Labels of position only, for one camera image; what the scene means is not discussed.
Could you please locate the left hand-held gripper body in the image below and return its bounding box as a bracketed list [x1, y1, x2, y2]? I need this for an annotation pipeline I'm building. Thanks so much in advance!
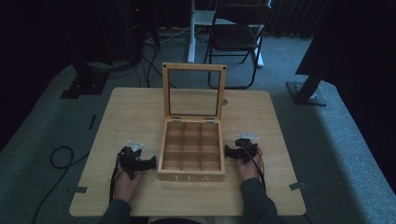
[117, 140, 148, 181]

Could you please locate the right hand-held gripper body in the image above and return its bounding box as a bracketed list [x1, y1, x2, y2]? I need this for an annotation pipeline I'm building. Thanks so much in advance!
[233, 132, 260, 165]

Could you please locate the wooden tea box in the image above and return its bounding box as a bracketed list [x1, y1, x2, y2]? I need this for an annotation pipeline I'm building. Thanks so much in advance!
[157, 62, 228, 183]

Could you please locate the person's right hand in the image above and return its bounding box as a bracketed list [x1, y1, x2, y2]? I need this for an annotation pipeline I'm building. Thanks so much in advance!
[234, 146, 265, 182]

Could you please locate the person's left hand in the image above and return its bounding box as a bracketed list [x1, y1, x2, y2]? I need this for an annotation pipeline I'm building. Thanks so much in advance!
[112, 167, 146, 203]

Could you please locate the small black floor strip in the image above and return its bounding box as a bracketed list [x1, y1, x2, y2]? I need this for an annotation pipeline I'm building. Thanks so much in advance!
[88, 114, 98, 132]

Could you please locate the black stand base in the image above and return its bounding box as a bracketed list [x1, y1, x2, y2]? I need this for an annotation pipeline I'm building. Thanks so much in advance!
[60, 61, 110, 101]
[285, 73, 328, 107]

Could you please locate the black folding chair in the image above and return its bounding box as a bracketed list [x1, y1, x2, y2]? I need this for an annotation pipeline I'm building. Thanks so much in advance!
[187, 0, 265, 69]
[204, 3, 275, 91]

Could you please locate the dark curtain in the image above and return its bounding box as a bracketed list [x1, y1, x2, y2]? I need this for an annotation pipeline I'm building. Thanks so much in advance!
[267, 0, 396, 194]

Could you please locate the right hand-held gripper cable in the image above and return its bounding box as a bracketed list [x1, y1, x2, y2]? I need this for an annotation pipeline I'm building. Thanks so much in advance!
[242, 146, 267, 191]

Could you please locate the hand-held gripper cable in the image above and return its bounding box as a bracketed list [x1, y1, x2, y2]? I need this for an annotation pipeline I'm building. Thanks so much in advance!
[242, 146, 267, 191]
[108, 153, 125, 204]

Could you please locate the left hand-held gripper cable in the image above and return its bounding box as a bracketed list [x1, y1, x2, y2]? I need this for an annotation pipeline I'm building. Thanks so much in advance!
[108, 153, 125, 204]

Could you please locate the black floor cable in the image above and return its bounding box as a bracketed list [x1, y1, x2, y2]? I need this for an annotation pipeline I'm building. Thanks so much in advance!
[32, 146, 92, 224]

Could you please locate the bundle of floor cables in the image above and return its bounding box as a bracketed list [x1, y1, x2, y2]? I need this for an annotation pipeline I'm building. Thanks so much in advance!
[87, 24, 194, 90]

